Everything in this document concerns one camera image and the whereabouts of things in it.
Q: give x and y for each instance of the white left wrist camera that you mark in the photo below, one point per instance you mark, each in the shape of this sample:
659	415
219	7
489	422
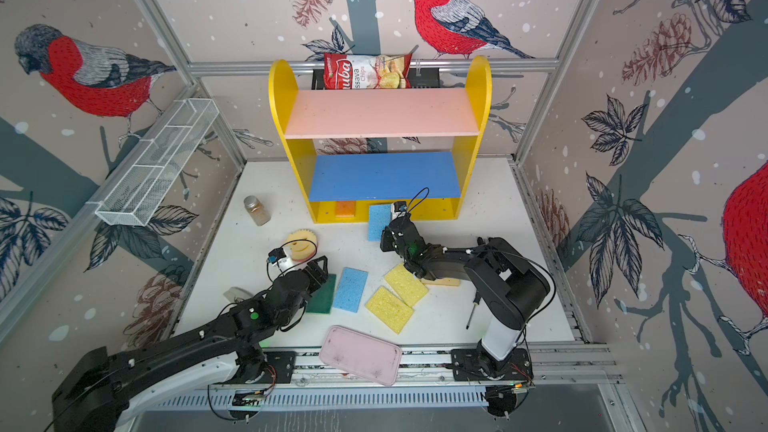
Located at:
279	259

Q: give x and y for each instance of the red chips bag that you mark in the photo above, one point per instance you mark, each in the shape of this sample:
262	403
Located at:
379	63

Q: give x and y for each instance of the pink plastic tray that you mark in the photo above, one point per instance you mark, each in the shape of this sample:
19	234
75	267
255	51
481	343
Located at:
361	355

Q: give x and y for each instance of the beige orange-backed sponge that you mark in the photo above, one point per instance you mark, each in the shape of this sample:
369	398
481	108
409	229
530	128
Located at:
446	282

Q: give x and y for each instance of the yellow smiley round sponge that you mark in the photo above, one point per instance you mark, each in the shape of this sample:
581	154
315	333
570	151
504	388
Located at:
301	245

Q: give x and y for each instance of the yellow shelf pink blue boards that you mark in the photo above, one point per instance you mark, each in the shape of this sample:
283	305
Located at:
379	146

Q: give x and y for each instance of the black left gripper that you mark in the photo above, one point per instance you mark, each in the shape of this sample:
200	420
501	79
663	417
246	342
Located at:
314	268

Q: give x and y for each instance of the black yellow screwdriver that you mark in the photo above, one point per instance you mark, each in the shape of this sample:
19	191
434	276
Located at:
475	303

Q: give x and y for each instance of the orange rectangular sponge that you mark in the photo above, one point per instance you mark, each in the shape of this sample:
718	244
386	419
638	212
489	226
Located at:
345	209

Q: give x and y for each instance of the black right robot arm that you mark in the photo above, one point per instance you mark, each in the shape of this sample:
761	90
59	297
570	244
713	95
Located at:
510	285

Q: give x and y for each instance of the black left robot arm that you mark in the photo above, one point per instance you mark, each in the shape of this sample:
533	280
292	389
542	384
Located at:
104	391

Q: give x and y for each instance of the blue cellulose sponge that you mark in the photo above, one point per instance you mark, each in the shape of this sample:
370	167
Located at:
379	217
350	290

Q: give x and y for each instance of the black box behind shelf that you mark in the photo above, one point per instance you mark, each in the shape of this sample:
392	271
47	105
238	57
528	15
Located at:
366	78

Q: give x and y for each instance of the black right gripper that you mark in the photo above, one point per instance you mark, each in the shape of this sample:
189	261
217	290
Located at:
385	244

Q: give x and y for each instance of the yellow sponge lower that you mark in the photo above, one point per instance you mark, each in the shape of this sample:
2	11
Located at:
389	309

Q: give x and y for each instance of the yellow sponge upper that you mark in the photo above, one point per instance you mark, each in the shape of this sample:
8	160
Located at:
407	287

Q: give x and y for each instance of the dark green scouring sponge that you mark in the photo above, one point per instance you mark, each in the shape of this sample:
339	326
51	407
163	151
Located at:
322	300

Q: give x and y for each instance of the glass spice jar silver lid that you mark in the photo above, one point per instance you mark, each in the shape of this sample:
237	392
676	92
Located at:
256	210

